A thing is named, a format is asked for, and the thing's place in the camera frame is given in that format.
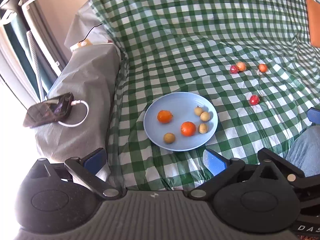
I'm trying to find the small yellow longan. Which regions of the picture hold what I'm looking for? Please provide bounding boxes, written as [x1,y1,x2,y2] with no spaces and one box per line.
[200,112,210,122]
[198,123,209,134]
[163,133,176,144]
[194,106,204,116]

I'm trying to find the orange tangerine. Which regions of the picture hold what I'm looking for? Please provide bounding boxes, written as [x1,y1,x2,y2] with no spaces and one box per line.
[180,121,196,137]

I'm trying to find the small orange fruit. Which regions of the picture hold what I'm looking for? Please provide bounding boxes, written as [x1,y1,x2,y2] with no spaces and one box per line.
[258,63,268,73]

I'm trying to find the pale orange peach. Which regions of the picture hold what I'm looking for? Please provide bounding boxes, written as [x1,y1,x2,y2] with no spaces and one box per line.
[157,110,173,124]

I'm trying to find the dark red plum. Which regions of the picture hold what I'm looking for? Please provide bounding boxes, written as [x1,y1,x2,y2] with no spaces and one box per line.
[229,65,239,74]

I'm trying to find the blue jeans leg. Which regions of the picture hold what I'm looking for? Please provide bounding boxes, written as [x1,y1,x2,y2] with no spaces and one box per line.
[285,125,320,177]

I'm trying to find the black smartphone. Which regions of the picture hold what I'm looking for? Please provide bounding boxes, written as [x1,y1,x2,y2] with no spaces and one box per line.
[23,93,74,128]

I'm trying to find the light blue plate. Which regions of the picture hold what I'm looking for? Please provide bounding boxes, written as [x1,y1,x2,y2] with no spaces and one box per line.
[143,92,219,152]

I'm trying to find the orange peach fruit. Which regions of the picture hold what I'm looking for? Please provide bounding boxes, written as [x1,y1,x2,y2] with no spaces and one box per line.
[236,62,247,72]

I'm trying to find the green checkered cloth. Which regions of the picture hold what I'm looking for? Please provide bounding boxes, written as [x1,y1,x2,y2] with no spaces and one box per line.
[89,0,319,190]

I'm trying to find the orange cushion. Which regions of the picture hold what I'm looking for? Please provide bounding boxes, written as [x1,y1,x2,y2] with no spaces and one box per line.
[306,0,320,48]

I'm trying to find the white paper with sticker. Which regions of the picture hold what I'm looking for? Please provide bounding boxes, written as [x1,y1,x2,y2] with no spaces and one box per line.
[65,2,120,56]

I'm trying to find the white folding rack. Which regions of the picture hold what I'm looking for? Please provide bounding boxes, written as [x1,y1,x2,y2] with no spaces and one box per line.
[1,0,67,101]

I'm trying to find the white charging cable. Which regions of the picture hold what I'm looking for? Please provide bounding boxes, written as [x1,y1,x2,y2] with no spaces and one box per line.
[57,100,90,128]

